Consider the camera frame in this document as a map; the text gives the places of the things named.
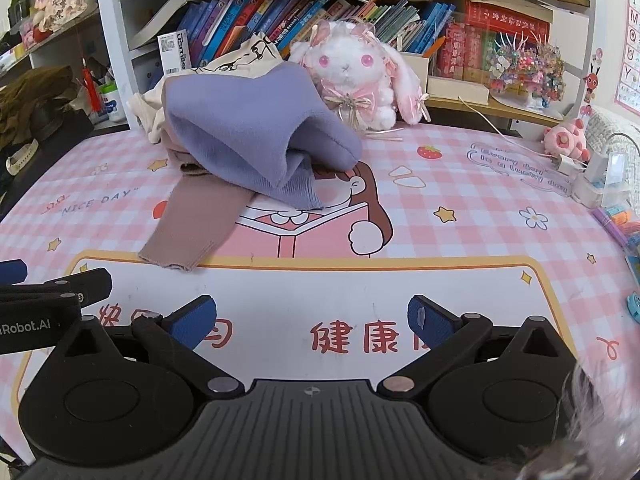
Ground long flat white box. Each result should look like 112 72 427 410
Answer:
426 77 491 107

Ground red boxed book set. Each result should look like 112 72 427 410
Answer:
437 0 551 83

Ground white quilted blanket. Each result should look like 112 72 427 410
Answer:
586 106 640 153

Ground white pink plush bunny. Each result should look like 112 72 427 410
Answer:
289 19 432 130

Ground row of colourful books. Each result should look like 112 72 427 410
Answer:
175 0 457 68

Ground alphabet wall poster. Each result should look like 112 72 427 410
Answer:
614 0 640 116

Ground red tassel ornament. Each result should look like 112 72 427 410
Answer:
75 25 97 107

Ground white printed carton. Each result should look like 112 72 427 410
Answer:
158 30 189 77

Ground black bag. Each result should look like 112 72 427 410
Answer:
0 110 97 216

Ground colourful bead flower ornament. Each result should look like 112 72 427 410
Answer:
487 32 567 109

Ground white wooden bookshelf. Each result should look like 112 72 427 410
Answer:
92 0 601 132

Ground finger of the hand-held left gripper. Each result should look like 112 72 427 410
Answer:
0 259 28 288
0 267 113 307

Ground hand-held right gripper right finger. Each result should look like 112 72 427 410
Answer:
376 295 578 401

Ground small white box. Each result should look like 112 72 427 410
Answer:
400 51 431 95

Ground white wrist watch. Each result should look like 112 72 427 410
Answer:
6 140 40 176

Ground white bottle green cap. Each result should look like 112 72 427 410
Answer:
99 82 127 123

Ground pink plush pig toy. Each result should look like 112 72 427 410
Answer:
544 117 591 162

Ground red deer wall sticker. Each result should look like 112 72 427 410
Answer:
581 49 607 117

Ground cream printed cloth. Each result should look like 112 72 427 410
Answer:
127 34 283 145

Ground bundles of colourful paper strips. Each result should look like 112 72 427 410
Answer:
592 205 640 252

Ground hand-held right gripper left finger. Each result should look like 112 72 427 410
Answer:
50 295 246 401

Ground pink checked desk mat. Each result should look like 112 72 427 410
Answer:
0 122 640 461

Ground purple knit sweater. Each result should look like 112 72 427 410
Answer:
161 63 363 211

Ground white power strip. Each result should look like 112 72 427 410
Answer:
571 152 617 209

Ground fluffy pink sleeve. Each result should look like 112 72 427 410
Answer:
515 360 632 480

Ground pink flower decoration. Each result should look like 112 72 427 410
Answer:
27 0 97 43

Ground thin white cable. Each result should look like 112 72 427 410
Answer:
457 97 561 162

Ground brown cloth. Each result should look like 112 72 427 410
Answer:
0 66 77 133

